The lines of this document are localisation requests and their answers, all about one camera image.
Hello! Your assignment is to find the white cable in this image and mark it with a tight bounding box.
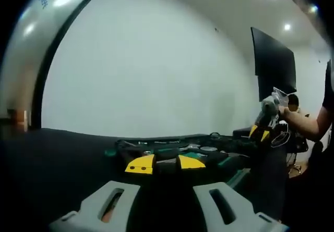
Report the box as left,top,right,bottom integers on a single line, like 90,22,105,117
270,122,292,149

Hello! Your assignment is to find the brown box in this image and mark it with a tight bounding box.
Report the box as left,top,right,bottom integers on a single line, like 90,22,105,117
7,108,31,133

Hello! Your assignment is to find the black toolbox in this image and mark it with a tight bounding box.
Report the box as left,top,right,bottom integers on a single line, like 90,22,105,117
103,132,261,191

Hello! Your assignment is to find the person's right hand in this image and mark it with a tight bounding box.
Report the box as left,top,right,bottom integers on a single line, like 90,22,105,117
277,106,297,129

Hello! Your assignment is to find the hex key set green holder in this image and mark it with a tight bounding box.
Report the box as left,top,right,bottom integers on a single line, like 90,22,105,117
156,156,178,165

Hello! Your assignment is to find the silver chair base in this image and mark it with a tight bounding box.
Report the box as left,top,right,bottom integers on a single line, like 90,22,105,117
287,161,304,176

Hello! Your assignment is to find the black flat box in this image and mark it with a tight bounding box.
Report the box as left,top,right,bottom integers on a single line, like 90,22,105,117
232,127,255,139

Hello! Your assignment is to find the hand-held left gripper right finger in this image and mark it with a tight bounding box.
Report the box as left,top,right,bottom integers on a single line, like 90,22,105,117
166,154,290,232

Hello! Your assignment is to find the glass partition black frame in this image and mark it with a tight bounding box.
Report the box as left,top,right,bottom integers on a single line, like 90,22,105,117
0,0,113,132

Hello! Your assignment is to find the person's black shirt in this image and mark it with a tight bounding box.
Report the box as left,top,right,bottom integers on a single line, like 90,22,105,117
321,59,334,120

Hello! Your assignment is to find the row of silver sockets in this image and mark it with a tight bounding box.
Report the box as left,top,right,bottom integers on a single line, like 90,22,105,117
138,139,181,145

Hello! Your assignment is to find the green ridged handle tool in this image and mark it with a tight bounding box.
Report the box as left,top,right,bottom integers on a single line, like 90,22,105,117
226,168,252,189

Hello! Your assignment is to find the green handled tool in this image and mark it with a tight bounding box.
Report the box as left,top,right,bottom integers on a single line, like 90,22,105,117
218,155,240,168

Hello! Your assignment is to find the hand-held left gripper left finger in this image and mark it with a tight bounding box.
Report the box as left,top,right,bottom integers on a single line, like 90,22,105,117
48,153,168,232

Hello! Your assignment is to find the black wall screen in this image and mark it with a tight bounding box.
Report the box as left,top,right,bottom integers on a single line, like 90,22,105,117
250,27,299,102

